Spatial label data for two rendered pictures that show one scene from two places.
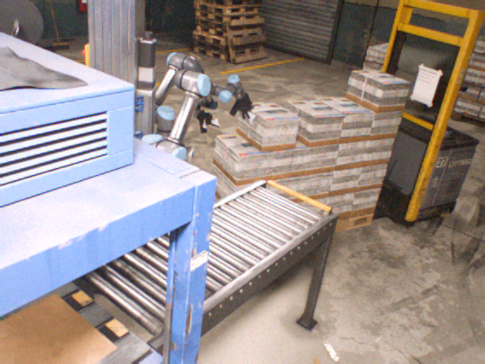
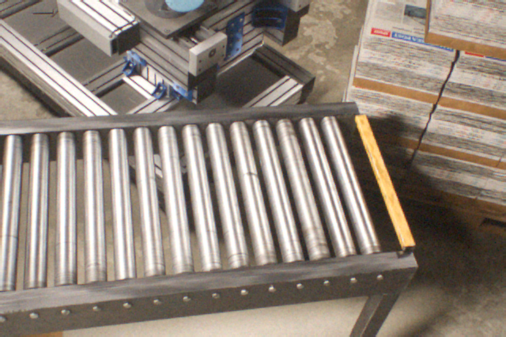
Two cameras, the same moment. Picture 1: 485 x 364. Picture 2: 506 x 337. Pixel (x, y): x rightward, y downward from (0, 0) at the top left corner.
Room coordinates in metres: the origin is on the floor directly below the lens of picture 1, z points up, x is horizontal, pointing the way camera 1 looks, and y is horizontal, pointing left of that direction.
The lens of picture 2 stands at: (1.30, -0.73, 2.07)
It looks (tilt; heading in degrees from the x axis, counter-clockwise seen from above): 51 degrees down; 37
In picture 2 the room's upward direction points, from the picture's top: 9 degrees clockwise
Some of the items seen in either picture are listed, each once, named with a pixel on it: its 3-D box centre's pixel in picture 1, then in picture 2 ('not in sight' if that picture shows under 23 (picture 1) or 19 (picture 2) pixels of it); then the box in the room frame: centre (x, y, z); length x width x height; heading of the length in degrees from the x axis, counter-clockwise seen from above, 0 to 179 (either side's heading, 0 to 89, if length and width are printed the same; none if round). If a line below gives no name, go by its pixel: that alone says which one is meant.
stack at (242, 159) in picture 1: (286, 186); (498, 124); (3.24, -0.35, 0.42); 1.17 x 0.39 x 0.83; 122
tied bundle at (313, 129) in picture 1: (311, 122); not in sight; (3.31, -0.46, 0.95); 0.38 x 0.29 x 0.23; 33
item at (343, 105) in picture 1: (342, 105); not in sight; (3.48, -0.70, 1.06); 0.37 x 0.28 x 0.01; 31
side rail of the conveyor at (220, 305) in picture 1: (263, 274); (130, 302); (1.69, -0.15, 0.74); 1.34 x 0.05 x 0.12; 145
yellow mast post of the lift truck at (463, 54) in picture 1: (439, 125); not in sight; (3.57, -1.51, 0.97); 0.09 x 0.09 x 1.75; 32
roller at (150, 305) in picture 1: (137, 295); not in sight; (1.40, 0.36, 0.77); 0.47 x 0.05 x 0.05; 55
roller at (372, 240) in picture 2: (288, 204); (349, 184); (2.30, -0.28, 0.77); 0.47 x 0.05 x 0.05; 55
